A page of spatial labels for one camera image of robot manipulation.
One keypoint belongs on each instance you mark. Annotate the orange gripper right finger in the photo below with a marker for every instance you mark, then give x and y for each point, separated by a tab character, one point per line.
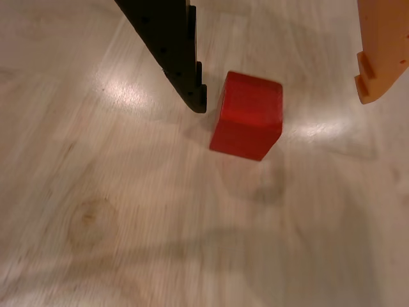
383	48

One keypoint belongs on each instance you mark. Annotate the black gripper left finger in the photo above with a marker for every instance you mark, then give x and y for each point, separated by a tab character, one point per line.
172	48

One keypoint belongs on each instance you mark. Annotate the red cube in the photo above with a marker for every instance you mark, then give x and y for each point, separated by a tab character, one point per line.
249	115

